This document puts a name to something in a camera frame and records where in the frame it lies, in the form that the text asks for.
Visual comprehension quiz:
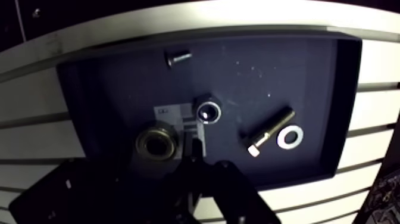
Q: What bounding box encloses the dark blue-grey tray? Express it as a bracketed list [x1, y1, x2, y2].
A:
[56, 29, 363, 192]

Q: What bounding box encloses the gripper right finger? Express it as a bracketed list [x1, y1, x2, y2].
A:
[204, 160, 282, 224]

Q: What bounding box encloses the steel washer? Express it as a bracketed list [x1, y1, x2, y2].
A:
[276, 124, 305, 151]

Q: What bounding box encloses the steel bolt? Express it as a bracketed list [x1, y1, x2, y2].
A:
[240, 105, 296, 158]

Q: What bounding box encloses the steel screw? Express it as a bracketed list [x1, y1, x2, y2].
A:
[164, 49, 193, 69]

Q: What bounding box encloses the steel bearing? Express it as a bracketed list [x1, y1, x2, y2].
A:
[135, 123, 180, 162]

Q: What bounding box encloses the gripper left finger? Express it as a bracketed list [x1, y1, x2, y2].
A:
[8, 137, 205, 224]

